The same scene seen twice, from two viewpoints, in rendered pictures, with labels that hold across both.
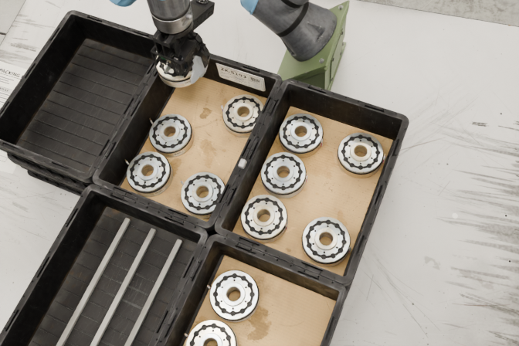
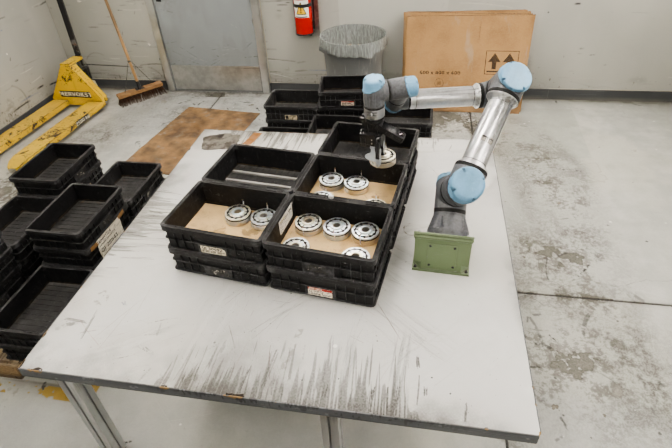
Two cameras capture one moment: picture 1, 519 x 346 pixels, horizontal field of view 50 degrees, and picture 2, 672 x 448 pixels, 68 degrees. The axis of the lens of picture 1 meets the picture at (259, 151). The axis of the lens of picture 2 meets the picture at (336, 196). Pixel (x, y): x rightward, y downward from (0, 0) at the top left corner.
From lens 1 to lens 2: 1.42 m
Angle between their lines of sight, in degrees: 52
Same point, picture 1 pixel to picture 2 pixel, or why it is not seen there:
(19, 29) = (428, 141)
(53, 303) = (263, 167)
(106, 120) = not seen: hidden behind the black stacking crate
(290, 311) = not seen: hidden behind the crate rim
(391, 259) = (299, 311)
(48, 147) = (344, 150)
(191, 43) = (372, 134)
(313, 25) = (442, 220)
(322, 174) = (341, 247)
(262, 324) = (249, 233)
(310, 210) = (316, 244)
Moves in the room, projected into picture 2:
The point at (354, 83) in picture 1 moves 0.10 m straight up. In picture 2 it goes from (434, 283) to (436, 263)
